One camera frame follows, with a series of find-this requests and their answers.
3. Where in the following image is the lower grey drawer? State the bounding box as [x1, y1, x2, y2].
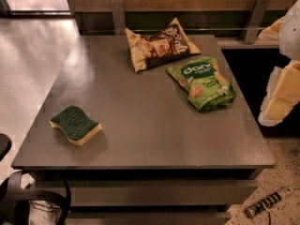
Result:
[67, 212, 231, 225]

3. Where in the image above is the green chip bag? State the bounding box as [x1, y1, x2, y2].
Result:
[168, 57, 236, 111]

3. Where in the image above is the grey drawer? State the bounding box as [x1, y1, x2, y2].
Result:
[67, 212, 231, 225]
[35, 178, 259, 207]

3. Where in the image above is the upper grey drawer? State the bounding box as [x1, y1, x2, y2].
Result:
[35, 178, 259, 207]

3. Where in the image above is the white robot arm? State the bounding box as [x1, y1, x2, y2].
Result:
[258, 0, 300, 127]

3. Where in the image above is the brown chip bag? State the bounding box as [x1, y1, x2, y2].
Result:
[126, 18, 201, 72]

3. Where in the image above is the green yellow sponge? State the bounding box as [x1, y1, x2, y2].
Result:
[50, 105, 102, 146]

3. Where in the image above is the white power strip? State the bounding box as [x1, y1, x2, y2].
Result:
[245, 187, 294, 218]

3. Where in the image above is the left metal bracket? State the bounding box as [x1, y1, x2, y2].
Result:
[111, 0, 126, 36]

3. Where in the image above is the black office chair base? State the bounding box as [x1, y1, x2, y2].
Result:
[0, 171, 71, 225]

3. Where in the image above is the metal bracket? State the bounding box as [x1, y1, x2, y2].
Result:
[111, 0, 126, 36]
[242, 0, 270, 44]

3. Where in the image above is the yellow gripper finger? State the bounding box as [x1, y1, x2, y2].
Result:
[264, 62, 300, 121]

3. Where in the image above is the right metal bracket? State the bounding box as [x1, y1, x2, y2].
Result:
[242, 0, 270, 44]

